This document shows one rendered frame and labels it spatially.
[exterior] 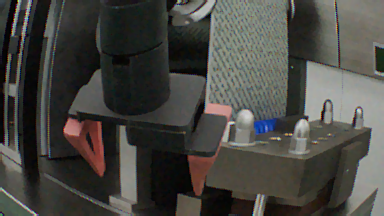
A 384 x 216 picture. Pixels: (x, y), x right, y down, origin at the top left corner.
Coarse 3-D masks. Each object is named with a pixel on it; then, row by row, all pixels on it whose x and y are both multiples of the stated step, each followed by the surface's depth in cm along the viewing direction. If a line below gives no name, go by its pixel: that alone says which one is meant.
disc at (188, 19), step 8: (208, 0) 94; (216, 0) 94; (200, 8) 95; (208, 8) 95; (168, 16) 99; (176, 16) 98; (184, 16) 97; (192, 16) 96; (200, 16) 96; (168, 24) 99; (176, 24) 98; (184, 24) 97
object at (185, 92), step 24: (96, 72) 60; (120, 72) 52; (144, 72) 52; (168, 72) 55; (96, 96) 57; (120, 96) 53; (144, 96) 53; (168, 96) 56; (192, 96) 56; (96, 120) 56; (120, 120) 54; (144, 120) 54; (168, 120) 54; (192, 120) 54
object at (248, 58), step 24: (216, 24) 96; (240, 24) 100; (264, 24) 106; (216, 48) 96; (240, 48) 101; (264, 48) 107; (216, 72) 97; (240, 72) 102; (264, 72) 108; (216, 96) 98; (240, 96) 103; (264, 96) 108
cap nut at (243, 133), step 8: (240, 112) 91; (248, 112) 91; (240, 120) 91; (248, 120) 91; (232, 128) 92; (240, 128) 91; (248, 128) 91; (232, 136) 92; (240, 136) 91; (248, 136) 91; (232, 144) 91; (240, 144) 91; (248, 144) 91
